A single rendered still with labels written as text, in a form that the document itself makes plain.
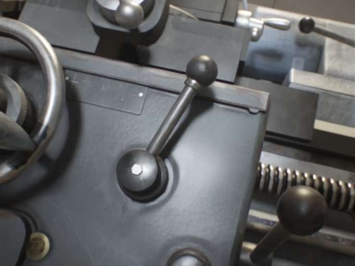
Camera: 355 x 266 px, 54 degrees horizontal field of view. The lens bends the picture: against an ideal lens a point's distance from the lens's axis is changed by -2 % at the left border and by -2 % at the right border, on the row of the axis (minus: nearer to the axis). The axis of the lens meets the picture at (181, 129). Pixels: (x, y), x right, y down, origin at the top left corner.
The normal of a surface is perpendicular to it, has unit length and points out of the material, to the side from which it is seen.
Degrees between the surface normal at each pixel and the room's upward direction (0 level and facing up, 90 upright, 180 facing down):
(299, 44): 106
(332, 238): 90
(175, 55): 90
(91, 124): 90
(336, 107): 90
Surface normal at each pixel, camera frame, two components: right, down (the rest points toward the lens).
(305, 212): -0.21, -0.18
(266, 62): -0.24, 0.61
